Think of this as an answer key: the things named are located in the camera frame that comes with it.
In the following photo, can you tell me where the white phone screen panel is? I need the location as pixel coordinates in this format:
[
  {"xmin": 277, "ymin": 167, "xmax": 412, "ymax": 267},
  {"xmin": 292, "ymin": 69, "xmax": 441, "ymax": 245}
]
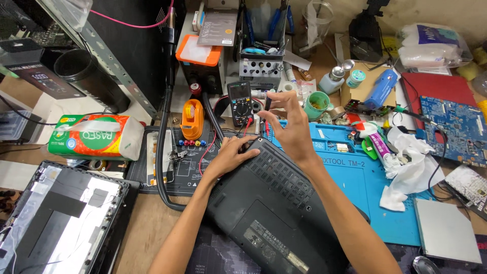
[{"xmin": 146, "ymin": 129, "xmax": 176, "ymax": 187}]

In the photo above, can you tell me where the grey slotted metal shelf frame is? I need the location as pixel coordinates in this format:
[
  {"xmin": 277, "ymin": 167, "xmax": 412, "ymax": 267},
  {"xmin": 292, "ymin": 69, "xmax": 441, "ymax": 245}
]
[{"xmin": 36, "ymin": 0, "xmax": 161, "ymax": 119}]

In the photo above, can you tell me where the dark map desk mat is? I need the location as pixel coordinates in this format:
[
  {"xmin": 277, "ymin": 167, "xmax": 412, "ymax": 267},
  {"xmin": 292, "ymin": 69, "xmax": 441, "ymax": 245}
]
[{"xmin": 184, "ymin": 220, "xmax": 487, "ymax": 274}]

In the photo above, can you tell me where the green orange tissue pack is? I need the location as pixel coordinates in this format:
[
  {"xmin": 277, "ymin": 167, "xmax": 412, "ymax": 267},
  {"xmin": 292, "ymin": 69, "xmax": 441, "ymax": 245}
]
[{"xmin": 47, "ymin": 114, "xmax": 145, "ymax": 161}]

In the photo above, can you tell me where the green tipped soldering iron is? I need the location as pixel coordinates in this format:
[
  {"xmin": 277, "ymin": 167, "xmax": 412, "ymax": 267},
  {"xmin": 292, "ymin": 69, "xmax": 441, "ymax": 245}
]
[{"xmin": 393, "ymin": 105, "xmax": 438, "ymax": 126}]

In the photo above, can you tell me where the white alcohol dispenser bottle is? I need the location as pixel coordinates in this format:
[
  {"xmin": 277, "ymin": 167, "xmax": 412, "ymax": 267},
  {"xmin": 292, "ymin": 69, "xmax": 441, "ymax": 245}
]
[{"xmin": 318, "ymin": 66, "xmax": 346, "ymax": 96}]

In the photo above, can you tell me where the black silver computer mouse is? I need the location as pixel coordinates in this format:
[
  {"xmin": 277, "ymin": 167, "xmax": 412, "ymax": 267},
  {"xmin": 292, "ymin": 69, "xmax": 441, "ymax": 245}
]
[{"xmin": 412, "ymin": 255, "xmax": 443, "ymax": 274}]

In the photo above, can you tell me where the black cylindrical tube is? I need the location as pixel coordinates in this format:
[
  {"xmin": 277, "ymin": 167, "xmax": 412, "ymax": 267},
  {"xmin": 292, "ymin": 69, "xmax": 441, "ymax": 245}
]
[{"xmin": 53, "ymin": 48, "xmax": 132, "ymax": 114}]

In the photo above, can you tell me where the grey tool holder rack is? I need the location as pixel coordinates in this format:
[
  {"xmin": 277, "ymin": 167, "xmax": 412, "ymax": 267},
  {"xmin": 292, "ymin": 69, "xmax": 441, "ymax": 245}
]
[{"xmin": 237, "ymin": 0, "xmax": 296, "ymax": 90}]

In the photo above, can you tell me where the red multimeter probe lead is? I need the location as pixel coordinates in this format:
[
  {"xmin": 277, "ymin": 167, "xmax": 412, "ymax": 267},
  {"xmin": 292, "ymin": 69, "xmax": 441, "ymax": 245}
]
[{"xmin": 197, "ymin": 97, "xmax": 266, "ymax": 176}]

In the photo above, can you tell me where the clear bag of cotton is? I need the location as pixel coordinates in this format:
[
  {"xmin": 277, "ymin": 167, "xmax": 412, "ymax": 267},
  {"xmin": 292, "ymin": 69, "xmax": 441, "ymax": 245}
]
[{"xmin": 395, "ymin": 22, "xmax": 475, "ymax": 71}]

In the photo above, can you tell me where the crumpled white tissue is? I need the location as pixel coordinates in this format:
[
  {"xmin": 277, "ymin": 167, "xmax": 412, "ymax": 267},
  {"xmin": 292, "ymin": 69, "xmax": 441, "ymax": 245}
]
[{"xmin": 378, "ymin": 126, "xmax": 446, "ymax": 212}]

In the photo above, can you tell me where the blue silicone repair mat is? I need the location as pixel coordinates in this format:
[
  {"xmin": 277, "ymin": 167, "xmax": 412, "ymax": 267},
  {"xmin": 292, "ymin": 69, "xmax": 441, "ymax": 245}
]
[{"xmin": 263, "ymin": 121, "xmax": 437, "ymax": 247}]

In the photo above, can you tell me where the black orange rework station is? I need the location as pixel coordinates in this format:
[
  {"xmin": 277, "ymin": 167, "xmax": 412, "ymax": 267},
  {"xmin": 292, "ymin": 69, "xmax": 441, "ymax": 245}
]
[{"xmin": 175, "ymin": 34, "xmax": 226, "ymax": 96}]

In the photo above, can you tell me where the black laptop base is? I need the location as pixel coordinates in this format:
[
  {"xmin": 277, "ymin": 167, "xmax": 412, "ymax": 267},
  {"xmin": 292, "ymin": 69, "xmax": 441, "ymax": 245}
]
[{"xmin": 205, "ymin": 136, "xmax": 371, "ymax": 274}]

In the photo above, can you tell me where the black digital multimeter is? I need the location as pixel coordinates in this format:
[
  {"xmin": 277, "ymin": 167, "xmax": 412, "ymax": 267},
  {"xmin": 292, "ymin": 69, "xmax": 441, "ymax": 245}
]
[{"xmin": 227, "ymin": 81, "xmax": 255, "ymax": 128}]

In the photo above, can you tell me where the person's left hand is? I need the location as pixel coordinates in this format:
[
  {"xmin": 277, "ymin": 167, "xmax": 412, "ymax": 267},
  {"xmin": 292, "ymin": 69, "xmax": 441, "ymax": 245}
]
[{"xmin": 203, "ymin": 135, "xmax": 262, "ymax": 180}]

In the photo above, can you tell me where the black laptop display lid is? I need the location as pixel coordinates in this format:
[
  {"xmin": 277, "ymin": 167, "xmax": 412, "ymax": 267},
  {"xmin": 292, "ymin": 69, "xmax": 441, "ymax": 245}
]
[{"xmin": 0, "ymin": 160, "xmax": 140, "ymax": 274}]

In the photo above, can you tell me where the blue glue gun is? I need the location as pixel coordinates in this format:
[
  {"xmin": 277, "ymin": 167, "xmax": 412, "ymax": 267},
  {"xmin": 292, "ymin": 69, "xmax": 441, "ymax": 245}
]
[{"xmin": 363, "ymin": 69, "xmax": 398, "ymax": 111}]

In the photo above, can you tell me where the yellow sponge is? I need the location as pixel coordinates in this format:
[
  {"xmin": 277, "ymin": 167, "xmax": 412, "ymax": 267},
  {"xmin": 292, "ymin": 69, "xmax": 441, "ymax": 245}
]
[{"xmin": 456, "ymin": 60, "xmax": 483, "ymax": 81}]

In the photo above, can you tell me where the silver optical drive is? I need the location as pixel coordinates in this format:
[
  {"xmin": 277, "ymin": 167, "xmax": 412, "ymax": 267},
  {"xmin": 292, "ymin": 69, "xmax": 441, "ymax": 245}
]
[{"xmin": 413, "ymin": 197, "xmax": 483, "ymax": 265}]

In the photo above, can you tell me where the clear plastic jar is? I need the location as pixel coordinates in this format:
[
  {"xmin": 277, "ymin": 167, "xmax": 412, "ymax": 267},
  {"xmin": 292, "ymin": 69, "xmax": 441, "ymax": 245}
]
[{"xmin": 302, "ymin": 0, "xmax": 335, "ymax": 58}]

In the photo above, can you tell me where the black camera stand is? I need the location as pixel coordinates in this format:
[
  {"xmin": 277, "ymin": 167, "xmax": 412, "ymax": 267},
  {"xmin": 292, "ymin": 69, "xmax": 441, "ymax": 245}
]
[{"xmin": 348, "ymin": 0, "xmax": 391, "ymax": 64}]

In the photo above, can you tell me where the orange tape dispenser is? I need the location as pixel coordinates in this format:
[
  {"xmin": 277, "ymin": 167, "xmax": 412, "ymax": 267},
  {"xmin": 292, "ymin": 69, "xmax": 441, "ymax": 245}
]
[{"xmin": 180, "ymin": 99, "xmax": 205, "ymax": 141}]

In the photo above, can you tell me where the person's right hand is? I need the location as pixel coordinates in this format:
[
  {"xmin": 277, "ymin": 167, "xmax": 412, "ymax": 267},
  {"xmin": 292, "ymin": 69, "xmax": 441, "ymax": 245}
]
[{"xmin": 257, "ymin": 91, "xmax": 325, "ymax": 169}]

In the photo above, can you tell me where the black computer case panel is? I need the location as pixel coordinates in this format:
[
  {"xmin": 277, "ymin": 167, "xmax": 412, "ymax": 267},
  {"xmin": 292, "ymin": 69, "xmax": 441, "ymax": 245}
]
[{"xmin": 85, "ymin": 0, "xmax": 188, "ymax": 115}]

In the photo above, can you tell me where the black soldering iron cable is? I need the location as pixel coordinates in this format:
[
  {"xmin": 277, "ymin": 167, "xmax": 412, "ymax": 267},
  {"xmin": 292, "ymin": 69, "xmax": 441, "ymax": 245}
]
[{"xmin": 427, "ymin": 123, "xmax": 449, "ymax": 200}]

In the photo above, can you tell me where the black white patterned box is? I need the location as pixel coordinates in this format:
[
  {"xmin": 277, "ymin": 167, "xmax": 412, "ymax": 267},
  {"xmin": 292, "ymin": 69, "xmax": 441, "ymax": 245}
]
[{"xmin": 443, "ymin": 164, "xmax": 487, "ymax": 221}]

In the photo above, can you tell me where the white purple paste tube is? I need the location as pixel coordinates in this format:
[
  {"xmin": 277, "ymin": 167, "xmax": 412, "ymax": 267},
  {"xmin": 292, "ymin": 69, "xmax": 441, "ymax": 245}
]
[{"xmin": 367, "ymin": 131, "xmax": 401, "ymax": 173}]

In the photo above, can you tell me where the black hot air hose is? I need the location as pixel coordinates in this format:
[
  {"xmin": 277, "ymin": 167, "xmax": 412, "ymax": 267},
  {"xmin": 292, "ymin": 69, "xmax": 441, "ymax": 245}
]
[{"xmin": 155, "ymin": 8, "xmax": 188, "ymax": 212}]

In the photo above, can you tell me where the small white teal jar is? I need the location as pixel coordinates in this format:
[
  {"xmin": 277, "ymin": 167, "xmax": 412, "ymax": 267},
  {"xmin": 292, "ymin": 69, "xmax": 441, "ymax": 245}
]
[{"xmin": 345, "ymin": 70, "xmax": 367, "ymax": 89}]

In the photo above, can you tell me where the pink cable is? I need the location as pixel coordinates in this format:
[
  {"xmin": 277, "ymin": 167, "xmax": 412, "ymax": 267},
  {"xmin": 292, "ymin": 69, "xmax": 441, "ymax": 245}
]
[{"xmin": 89, "ymin": 0, "xmax": 176, "ymax": 29}]

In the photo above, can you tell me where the clear plastic storage box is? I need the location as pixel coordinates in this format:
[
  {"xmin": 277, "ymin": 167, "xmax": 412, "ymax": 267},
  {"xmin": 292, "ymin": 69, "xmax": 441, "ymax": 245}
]
[{"xmin": 0, "ymin": 110, "xmax": 33, "ymax": 144}]

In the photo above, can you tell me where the brown tape roll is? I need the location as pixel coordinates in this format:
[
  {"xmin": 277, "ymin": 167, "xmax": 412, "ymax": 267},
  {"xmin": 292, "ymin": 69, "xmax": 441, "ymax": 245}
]
[{"xmin": 329, "ymin": 106, "xmax": 347, "ymax": 121}]

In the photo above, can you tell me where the red laptop cover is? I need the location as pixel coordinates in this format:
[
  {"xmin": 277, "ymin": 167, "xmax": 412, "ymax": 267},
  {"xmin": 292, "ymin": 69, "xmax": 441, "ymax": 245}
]
[{"xmin": 399, "ymin": 72, "xmax": 478, "ymax": 131}]

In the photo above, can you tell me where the blue laptop motherboard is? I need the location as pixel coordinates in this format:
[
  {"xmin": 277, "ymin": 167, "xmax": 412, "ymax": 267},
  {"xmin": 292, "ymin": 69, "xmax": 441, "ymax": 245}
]
[{"xmin": 416, "ymin": 95, "xmax": 487, "ymax": 168}]

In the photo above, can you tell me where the black multimeter box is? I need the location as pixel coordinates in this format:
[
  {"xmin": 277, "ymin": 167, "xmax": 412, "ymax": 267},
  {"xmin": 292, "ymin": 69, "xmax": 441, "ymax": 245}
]
[{"xmin": 0, "ymin": 38, "xmax": 86, "ymax": 100}]

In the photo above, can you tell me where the black printed work mat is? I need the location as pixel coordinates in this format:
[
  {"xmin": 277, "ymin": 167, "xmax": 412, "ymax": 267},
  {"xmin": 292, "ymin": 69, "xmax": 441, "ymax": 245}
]
[{"xmin": 126, "ymin": 125, "xmax": 230, "ymax": 197}]

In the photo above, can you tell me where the brown cardboard sheet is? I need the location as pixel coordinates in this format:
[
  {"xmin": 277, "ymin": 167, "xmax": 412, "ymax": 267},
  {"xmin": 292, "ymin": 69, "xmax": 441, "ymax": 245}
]
[{"xmin": 340, "ymin": 62, "xmax": 397, "ymax": 110}]

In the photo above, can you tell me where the clear plastic bag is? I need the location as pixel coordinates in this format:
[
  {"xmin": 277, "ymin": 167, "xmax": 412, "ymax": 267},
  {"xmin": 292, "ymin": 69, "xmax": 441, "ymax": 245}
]
[{"xmin": 45, "ymin": 0, "xmax": 94, "ymax": 32}]

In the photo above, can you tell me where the green plastic pick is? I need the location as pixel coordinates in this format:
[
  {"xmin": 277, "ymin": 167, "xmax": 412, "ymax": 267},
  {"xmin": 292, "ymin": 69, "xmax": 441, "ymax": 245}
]
[{"xmin": 361, "ymin": 137, "xmax": 379, "ymax": 161}]

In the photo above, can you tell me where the green plastic cup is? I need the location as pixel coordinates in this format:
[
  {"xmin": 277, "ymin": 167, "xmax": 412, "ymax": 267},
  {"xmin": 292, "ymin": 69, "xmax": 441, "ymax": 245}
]
[{"xmin": 303, "ymin": 91, "xmax": 335, "ymax": 122}]

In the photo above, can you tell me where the small black circuit board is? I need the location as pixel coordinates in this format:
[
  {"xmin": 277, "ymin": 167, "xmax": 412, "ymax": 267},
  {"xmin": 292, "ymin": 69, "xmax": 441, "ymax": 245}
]
[{"xmin": 344, "ymin": 98, "xmax": 396, "ymax": 117}]

